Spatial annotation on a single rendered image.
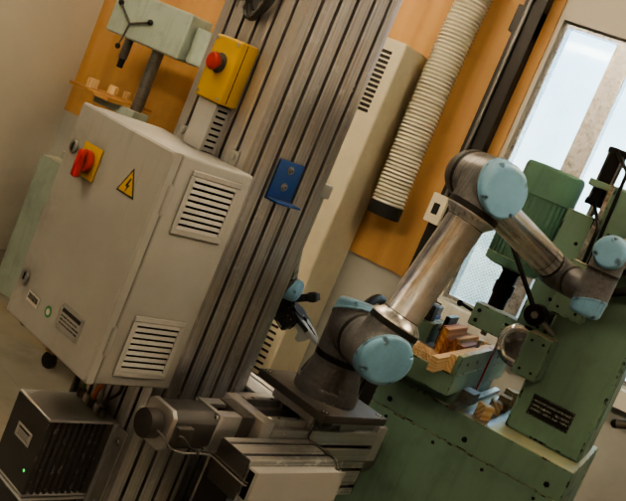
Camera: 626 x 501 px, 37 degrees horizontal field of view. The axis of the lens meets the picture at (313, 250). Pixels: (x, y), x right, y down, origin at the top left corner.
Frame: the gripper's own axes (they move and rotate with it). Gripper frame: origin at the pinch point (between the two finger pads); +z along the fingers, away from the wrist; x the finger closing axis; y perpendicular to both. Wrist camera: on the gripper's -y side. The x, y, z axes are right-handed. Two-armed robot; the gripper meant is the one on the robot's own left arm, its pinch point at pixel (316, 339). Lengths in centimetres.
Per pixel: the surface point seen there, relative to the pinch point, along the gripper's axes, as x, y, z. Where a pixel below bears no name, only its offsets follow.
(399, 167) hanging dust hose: -109, -38, -55
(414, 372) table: 41, -32, 29
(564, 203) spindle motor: 18, -89, 13
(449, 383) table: 42, -39, 36
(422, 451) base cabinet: 33, -19, 47
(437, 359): 51, -42, 30
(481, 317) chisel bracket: 15, -51, 25
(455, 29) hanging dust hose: -108, -92, -89
